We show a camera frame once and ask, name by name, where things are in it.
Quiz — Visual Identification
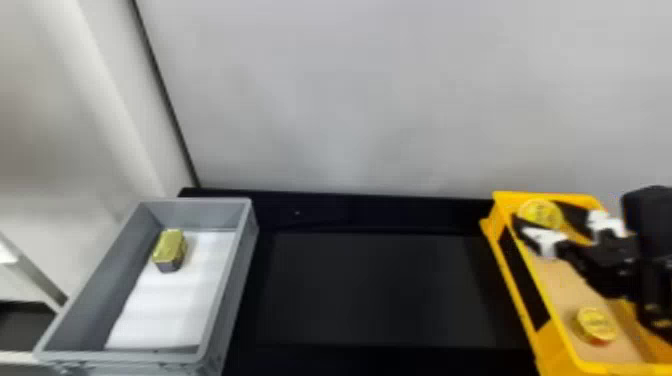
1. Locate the round yellow can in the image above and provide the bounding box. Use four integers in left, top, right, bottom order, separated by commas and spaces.
571, 305, 620, 347
516, 198, 565, 231

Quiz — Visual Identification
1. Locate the grey plastic crate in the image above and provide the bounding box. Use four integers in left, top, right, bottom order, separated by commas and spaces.
32, 197, 260, 376

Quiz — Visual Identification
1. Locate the white foam pad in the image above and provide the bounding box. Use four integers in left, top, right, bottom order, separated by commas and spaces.
103, 229, 238, 352

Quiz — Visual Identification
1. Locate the yellow rectangular box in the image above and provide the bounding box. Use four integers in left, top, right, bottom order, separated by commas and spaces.
478, 189, 672, 376

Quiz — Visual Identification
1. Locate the black mat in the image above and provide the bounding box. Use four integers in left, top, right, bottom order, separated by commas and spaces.
256, 230, 499, 349

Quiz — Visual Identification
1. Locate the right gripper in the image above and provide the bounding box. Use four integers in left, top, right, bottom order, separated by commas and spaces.
511, 200, 644, 302

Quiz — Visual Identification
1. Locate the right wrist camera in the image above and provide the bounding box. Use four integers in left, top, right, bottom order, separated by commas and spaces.
620, 184, 672, 260

